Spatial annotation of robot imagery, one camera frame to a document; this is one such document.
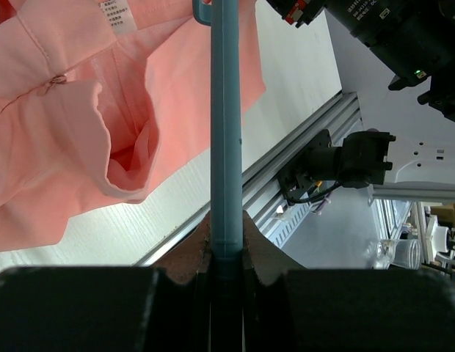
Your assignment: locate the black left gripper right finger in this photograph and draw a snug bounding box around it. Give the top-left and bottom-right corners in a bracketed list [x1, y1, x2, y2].
[242, 214, 455, 351]

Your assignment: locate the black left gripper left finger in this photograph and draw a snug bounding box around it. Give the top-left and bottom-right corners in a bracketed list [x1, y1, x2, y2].
[0, 218, 211, 351]

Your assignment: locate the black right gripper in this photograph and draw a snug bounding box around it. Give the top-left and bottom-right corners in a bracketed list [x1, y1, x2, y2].
[269, 0, 455, 122]

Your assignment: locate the pink skirt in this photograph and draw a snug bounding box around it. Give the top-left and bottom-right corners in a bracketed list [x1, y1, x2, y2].
[0, 0, 268, 253]

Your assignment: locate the clear plastic cup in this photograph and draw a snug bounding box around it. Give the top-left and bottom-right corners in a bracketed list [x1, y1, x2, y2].
[374, 239, 422, 270]

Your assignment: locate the slotted cable duct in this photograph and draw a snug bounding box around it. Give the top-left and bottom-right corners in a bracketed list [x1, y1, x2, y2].
[259, 201, 315, 249]

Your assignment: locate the aluminium table rail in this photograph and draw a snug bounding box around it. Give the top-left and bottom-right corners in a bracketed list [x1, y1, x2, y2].
[131, 90, 364, 267]

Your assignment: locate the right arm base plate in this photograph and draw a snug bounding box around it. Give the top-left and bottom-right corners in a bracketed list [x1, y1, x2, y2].
[277, 129, 396, 205]

